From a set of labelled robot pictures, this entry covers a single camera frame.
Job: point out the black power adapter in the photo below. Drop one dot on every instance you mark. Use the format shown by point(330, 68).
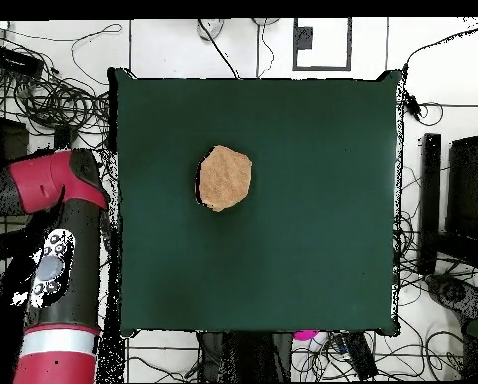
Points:
point(412, 106)

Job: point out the dark green table cloth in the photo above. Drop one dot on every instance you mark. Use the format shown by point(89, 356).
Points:
point(303, 200)

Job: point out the black box device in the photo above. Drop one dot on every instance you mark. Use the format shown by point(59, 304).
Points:
point(15, 60)

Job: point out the tan terry towel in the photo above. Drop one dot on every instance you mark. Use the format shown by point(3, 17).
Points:
point(225, 180)

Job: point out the pink object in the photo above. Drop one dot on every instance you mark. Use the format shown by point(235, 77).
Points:
point(305, 335)

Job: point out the grey square floor frame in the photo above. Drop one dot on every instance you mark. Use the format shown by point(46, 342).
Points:
point(303, 38)

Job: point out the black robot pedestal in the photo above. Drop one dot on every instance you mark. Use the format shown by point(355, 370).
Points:
point(247, 356)

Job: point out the long black power strip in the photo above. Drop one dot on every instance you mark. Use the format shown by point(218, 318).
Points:
point(361, 356)

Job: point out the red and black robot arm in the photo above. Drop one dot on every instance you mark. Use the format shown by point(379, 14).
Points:
point(39, 180)

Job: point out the dark grey stand base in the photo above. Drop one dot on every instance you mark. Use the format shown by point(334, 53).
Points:
point(453, 292)

